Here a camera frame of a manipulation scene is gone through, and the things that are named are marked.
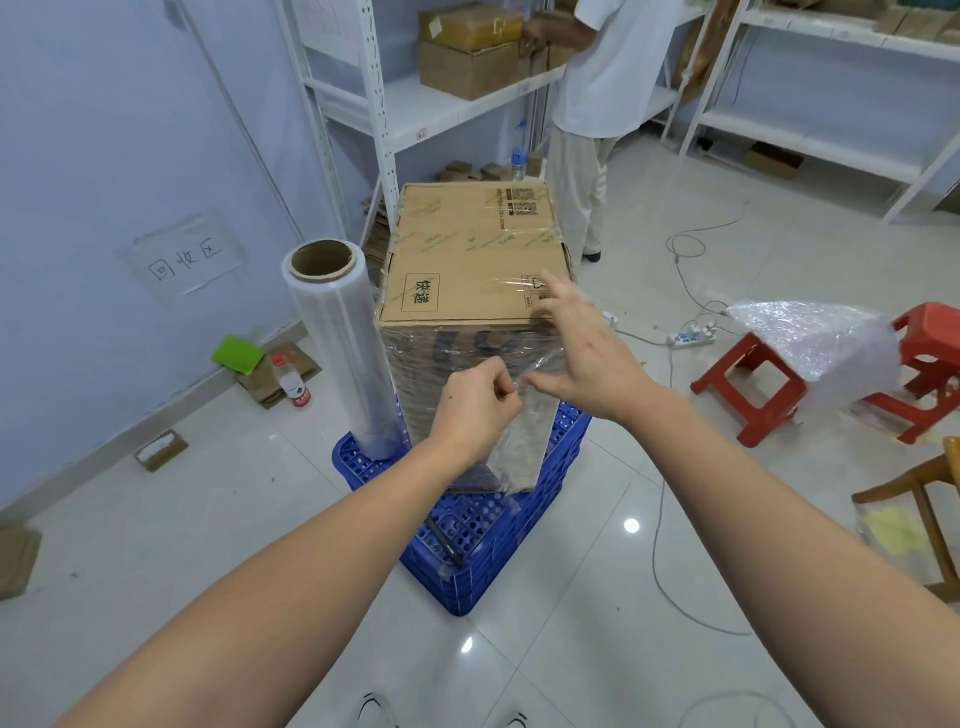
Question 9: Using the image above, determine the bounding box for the person's left hand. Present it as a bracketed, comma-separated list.
[430, 357, 525, 467]

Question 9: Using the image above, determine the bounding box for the person's right hand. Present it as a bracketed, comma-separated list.
[522, 270, 655, 427]

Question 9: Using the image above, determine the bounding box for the clear stretch film sheet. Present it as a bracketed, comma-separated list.
[448, 351, 565, 496]

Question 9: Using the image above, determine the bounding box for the person's left forearm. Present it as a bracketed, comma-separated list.
[52, 433, 483, 728]

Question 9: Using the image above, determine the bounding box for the person's right forearm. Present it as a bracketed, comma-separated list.
[600, 377, 960, 728]

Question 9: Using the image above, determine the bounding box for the film-wrapped cardboard box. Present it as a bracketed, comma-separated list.
[372, 180, 580, 498]

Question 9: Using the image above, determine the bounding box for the clear stretch film roll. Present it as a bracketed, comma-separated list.
[281, 237, 411, 461]

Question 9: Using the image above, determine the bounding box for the white power strip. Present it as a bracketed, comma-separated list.
[666, 320, 723, 351]

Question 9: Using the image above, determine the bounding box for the blue plastic crate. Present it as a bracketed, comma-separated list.
[331, 397, 594, 618]

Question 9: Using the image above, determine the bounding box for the black pen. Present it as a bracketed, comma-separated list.
[423, 516, 468, 565]

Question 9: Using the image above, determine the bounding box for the red plastic stool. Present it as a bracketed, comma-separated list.
[861, 301, 960, 446]
[689, 330, 813, 450]

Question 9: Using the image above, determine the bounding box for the red label plastic bottle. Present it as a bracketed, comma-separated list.
[269, 353, 313, 411]

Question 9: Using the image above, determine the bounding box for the flattened cardboard piece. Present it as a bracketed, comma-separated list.
[235, 341, 324, 413]

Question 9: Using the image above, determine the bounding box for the green card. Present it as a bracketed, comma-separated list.
[210, 334, 267, 375]

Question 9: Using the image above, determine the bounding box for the white metal shelf rack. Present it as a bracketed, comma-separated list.
[678, 0, 960, 226]
[273, 0, 715, 252]

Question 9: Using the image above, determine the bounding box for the bubble wrap bag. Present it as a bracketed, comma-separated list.
[725, 299, 903, 423]

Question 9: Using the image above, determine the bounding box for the plain cardboard box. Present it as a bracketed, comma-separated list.
[417, 37, 535, 102]

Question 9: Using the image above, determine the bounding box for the low cardboard box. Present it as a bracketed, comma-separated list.
[741, 141, 805, 182]

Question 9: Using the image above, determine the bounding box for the small open cardboard box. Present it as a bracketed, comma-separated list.
[132, 429, 191, 474]

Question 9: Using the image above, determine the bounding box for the taped cardboard box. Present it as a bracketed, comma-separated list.
[417, 5, 526, 48]

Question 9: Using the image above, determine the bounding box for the person's left shoe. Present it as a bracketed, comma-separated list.
[357, 690, 400, 728]

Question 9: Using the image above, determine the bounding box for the yellow plastic bag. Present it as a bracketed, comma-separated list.
[855, 501, 948, 588]

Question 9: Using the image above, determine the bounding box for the wooden chair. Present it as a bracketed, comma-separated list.
[850, 435, 960, 606]

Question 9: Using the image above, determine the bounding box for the brown cardboard box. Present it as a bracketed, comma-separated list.
[0, 523, 45, 603]

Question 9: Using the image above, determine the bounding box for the white cable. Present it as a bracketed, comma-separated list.
[649, 201, 754, 639]

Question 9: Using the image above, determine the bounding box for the clear wall sign holder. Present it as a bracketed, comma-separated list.
[118, 210, 249, 306]

